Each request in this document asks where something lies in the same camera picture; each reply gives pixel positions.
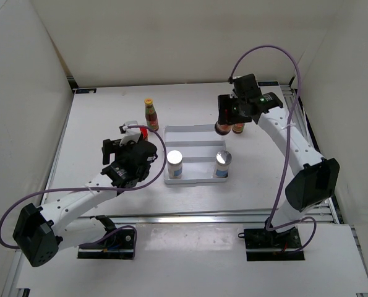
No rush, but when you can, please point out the red-lid chili jar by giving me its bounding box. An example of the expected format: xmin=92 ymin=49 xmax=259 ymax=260
xmin=214 ymin=122 xmax=233 ymax=136
xmin=140 ymin=126 xmax=148 ymax=141

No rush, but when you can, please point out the yellow-cap sauce bottle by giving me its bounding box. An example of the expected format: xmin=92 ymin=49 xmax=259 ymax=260
xmin=144 ymin=98 xmax=159 ymax=131
xmin=232 ymin=123 xmax=245 ymax=134

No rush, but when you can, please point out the silver-cap spice shaker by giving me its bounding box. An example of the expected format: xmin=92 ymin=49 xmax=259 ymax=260
xmin=167 ymin=150 xmax=183 ymax=179
xmin=213 ymin=150 xmax=232 ymax=178

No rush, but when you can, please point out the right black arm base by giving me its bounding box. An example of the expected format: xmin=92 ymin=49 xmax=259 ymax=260
xmin=237 ymin=227 xmax=305 ymax=262

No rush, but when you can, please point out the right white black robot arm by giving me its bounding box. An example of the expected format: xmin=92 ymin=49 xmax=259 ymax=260
xmin=217 ymin=74 xmax=340 ymax=248

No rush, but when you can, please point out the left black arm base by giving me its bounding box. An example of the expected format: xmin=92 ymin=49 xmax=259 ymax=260
xmin=77 ymin=215 xmax=137 ymax=260

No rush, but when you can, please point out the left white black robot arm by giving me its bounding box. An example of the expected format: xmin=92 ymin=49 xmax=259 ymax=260
xmin=13 ymin=139 xmax=158 ymax=267

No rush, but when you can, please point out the right black table label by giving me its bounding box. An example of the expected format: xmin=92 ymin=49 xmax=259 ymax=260
xmin=257 ymin=81 xmax=279 ymax=87

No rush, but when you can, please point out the black table label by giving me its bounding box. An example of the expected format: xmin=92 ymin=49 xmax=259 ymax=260
xmin=75 ymin=88 xmax=97 ymax=94
xmin=257 ymin=81 xmax=279 ymax=87

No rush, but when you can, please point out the white tiered organizer tray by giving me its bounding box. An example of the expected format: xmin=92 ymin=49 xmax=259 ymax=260
xmin=164 ymin=124 xmax=227 ymax=185

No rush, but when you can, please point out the left black table label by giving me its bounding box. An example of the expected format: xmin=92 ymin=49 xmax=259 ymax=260
xmin=75 ymin=88 xmax=97 ymax=94

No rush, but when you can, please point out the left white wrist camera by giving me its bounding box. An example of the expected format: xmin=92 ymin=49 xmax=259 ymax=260
xmin=119 ymin=121 xmax=142 ymax=147

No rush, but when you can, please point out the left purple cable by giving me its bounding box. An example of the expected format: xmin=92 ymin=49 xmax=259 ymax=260
xmin=0 ymin=124 xmax=167 ymax=250

